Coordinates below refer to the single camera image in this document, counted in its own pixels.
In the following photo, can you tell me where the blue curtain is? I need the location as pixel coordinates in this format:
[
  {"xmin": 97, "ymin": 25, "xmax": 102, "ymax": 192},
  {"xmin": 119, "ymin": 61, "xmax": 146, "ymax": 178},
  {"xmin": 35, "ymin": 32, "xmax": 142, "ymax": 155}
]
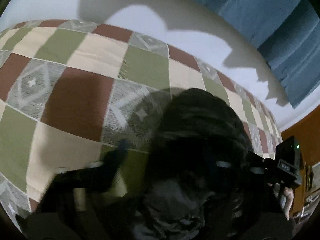
[{"xmin": 194, "ymin": 0, "xmax": 319, "ymax": 107}]

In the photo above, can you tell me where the black puffer hooded jacket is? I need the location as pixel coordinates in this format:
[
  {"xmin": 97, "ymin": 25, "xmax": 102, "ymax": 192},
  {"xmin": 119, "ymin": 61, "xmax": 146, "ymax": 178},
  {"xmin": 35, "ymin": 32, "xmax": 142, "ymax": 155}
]
[{"xmin": 132, "ymin": 88, "xmax": 252, "ymax": 239}]

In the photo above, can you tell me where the person's right hand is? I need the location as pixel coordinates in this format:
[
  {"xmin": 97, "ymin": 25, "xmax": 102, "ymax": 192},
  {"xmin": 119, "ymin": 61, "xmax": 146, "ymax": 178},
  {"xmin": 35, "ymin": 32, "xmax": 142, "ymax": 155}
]
[{"xmin": 280, "ymin": 187, "xmax": 294, "ymax": 220}]

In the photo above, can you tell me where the checkered patchwork bed cover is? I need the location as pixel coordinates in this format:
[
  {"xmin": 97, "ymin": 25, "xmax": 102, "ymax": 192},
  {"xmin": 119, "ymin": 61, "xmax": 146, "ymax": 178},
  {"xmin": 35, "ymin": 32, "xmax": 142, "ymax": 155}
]
[{"xmin": 1, "ymin": 20, "xmax": 282, "ymax": 220}]

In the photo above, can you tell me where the wooden door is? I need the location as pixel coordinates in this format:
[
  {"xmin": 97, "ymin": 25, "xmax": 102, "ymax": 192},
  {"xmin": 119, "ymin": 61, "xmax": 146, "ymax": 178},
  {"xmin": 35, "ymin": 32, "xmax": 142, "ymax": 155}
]
[{"xmin": 281, "ymin": 106, "xmax": 320, "ymax": 217}]

